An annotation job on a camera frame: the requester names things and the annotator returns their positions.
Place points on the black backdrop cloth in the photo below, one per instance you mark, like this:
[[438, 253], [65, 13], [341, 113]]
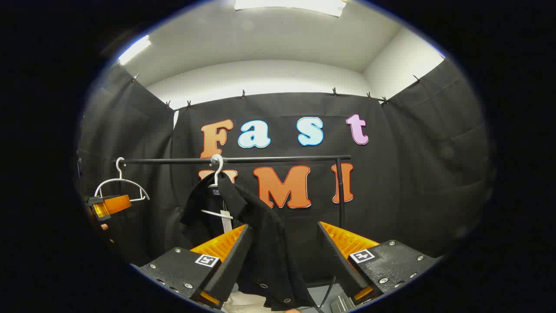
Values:
[[391, 182]]

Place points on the ceiling light panel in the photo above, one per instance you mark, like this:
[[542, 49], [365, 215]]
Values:
[[295, 5], [134, 49]]

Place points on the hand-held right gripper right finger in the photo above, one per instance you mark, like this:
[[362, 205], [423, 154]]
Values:
[[336, 261]]

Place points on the white hang tag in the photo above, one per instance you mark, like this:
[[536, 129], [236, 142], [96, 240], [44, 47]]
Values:
[[226, 222]]

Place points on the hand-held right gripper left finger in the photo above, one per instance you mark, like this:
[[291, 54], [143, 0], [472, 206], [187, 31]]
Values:
[[232, 269]]

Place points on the black knit jacket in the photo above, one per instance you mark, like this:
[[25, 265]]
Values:
[[265, 243]]

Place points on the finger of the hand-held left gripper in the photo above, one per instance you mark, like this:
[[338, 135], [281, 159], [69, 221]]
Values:
[[114, 204]]

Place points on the black clothes rack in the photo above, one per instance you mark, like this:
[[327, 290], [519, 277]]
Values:
[[282, 159]]

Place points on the row of black cloth clips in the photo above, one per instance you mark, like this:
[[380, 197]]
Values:
[[243, 94]]

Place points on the white clothes hanger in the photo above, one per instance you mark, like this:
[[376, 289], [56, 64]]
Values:
[[218, 167], [120, 174]]

